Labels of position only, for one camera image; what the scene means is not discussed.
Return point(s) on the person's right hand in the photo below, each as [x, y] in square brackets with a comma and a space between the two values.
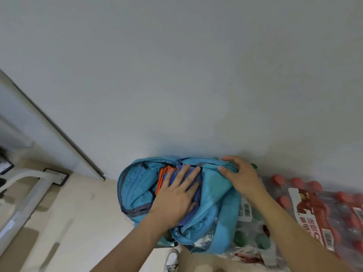
[244, 178]

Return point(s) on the person's left hand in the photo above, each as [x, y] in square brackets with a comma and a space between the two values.
[173, 203]

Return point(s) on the grey-blue towel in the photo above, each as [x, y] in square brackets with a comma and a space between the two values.
[195, 212]

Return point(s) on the orange t-shirt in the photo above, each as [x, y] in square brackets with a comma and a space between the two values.
[160, 181]

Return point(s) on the light blue backpack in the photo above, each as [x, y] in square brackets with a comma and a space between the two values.
[215, 195]

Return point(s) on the person's left forearm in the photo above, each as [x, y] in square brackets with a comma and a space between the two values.
[127, 249]

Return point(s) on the person's right forearm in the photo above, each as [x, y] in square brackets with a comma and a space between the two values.
[300, 240]

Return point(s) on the white and black sneaker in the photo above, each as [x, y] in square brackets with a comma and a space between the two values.
[172, 260]

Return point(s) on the stack of water bottle packs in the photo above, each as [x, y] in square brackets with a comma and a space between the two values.
[312, 212]

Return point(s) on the white leg machine frame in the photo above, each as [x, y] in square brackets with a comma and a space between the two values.
[28, 201]

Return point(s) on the white panel leaning on wall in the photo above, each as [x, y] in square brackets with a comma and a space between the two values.
[42, 138]

